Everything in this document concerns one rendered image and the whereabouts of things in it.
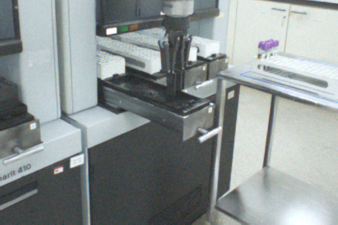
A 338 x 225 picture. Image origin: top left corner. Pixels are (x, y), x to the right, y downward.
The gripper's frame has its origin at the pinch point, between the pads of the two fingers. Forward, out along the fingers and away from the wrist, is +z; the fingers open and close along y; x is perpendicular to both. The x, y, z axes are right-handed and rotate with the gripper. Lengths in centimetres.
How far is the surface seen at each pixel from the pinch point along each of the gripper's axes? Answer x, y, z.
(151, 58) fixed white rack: -17.1, -7.8, -2.2
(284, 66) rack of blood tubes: 21.0, -28.6, -3.8
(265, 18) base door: -87, -224, 19
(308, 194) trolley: 26, -57, 56
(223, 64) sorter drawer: -11.4, -44.1, 6.5
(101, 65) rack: -22.2, 9.4, -2.0
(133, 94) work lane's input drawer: -6.7, 10.3, 3.1
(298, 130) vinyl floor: -23, -169, 85
